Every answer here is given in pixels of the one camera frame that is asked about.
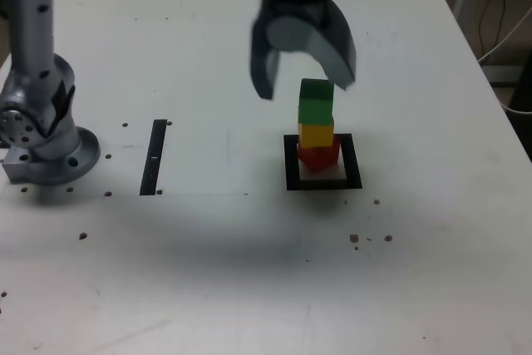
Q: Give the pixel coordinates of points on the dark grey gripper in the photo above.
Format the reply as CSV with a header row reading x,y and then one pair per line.
x,y
299,8

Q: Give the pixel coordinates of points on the green cube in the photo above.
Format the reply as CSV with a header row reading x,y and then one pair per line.
x,y
316,109

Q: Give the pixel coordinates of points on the yellow cube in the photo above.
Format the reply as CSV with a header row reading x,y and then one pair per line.
x,y
316,136

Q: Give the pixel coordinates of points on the red cube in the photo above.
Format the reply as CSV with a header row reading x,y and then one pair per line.
x,y
318,159

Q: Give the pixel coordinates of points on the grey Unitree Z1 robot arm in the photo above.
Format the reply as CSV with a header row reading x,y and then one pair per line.
x,y
33,18

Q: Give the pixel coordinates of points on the black tape square outline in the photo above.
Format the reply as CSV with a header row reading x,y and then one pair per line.
x,y
324,184

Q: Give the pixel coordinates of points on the black tape strip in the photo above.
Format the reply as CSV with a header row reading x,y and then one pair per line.
x,y
153,143

